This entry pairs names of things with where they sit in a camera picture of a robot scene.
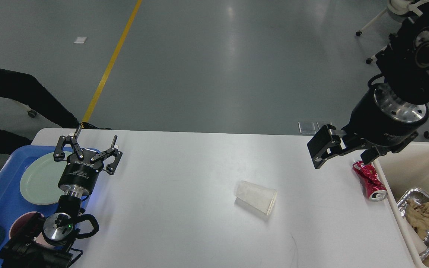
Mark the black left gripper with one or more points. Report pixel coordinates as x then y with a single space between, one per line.
80 175

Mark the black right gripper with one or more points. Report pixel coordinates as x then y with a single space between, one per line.
381 122

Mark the green plate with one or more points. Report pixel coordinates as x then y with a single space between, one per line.
39 182

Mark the pink mug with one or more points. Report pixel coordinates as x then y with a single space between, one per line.
20 222

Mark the brown paper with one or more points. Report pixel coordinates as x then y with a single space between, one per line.
418 217

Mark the aluminium foil tray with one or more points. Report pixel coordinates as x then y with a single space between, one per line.
419 196

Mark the white paper cup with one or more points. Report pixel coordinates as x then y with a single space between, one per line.
257 196
417 241

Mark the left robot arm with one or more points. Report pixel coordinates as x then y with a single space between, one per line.
47 242

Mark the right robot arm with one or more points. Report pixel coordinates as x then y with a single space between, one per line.
404 63

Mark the right floor plate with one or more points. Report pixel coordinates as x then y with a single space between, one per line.
320 124

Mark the floor plate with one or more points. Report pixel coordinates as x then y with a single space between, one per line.
320 124
307 128

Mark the crushed red can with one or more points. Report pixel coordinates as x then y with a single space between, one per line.
375 190

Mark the left floor plate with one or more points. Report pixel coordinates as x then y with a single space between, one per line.
307 128

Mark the grey office chair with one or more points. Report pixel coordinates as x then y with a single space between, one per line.
30 112

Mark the beige plastic bin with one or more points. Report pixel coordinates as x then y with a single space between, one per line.
399 173

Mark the blue plastic tray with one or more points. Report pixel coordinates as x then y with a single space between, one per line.
12 204

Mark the lying white paper cup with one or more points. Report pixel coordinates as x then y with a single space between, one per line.
257 196

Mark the seated person in black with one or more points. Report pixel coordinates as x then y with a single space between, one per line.
26 89

